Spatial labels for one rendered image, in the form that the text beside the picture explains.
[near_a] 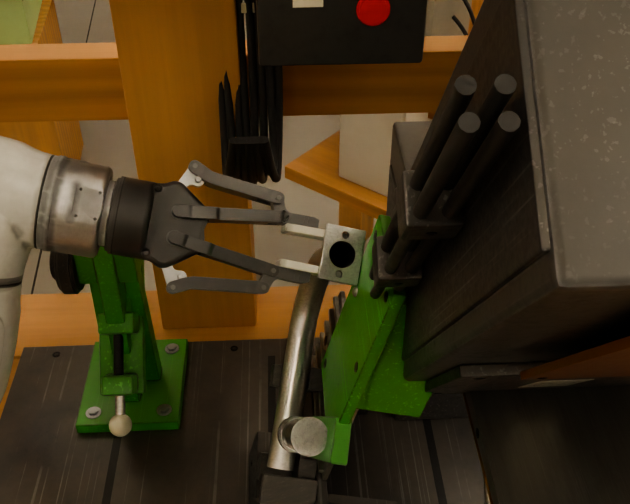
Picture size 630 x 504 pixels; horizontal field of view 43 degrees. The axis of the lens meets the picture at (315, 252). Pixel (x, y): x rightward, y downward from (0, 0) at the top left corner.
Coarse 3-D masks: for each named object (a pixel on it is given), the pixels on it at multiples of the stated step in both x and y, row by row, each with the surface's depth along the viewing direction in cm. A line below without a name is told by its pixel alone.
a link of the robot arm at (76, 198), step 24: (48, 168) 72; (72, 168) 72; (96, 168) 74; (48, 192) 71; (72, 192) 71; (96, 192) 72; (48, 216) 71; (72, 216) 71; (96, 216) 72; (48, 240) 72; (72, 240) 72; (96, 240) 73
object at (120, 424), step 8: (120, 400) 97; (120, 408) 97; (120, 416) 96; (128, 416) 97; (112, 424) 96; (120, 424) 96; (128, 424) 96; (112, 432) 96; (120, 432) 96; (128, 432) 97
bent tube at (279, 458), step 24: (336, 240) 78; (360, 240) 79; (312, 264) 85; (336, 264) 86; (360, 264) 78; (312, 288) 88; (312, 312) 90; (288, 336) 91; (312, 336) 90; (288, 360) 90; (288, 384) 89; (288, 408) 88; (288, 456) 87
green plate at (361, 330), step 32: (384, 224) 74; (352, 288) 80; (352, 320) 78; (384, 320) 68; (352, 352) 76; (384, 352) 73; (352, 384) 74; (384, 384) 75; (416, 384) 76; (352, 416) 76; (416, 416) 78
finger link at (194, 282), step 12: (192, 276) 76; (168, 288) 75; (180, 288) 76; (192, 288) 76; (204, 288) 76; (216, 288) 76; (228, 288) 77; (240, 288) 77; (252, 288) 77; (264, 288) 77
